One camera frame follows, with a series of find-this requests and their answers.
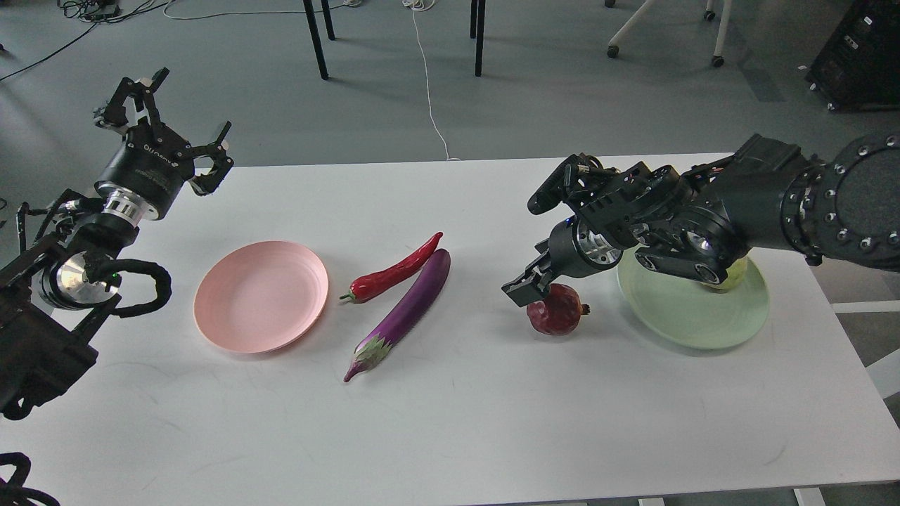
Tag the black equipment case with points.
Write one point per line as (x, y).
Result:
(857, 68)

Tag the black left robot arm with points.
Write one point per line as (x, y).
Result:
(69, 277)

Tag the red pomegranate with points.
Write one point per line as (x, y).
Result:
(559, 313)

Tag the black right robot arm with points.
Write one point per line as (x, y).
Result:
(695, 225)

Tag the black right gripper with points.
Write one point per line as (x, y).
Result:
(571, 250)

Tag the white chair base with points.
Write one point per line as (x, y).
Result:
(718, 11)

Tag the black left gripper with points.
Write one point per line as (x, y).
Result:
(144, 172)

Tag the purple eggplant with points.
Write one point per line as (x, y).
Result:
(377, 345)

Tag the green plate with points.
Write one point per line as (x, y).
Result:
(694, 315)

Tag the red chili pepper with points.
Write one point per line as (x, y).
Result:
(369, 286)

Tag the green pink peach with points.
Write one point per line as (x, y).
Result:
(735, 276)

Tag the pink plate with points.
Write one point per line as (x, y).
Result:
(261, 297)

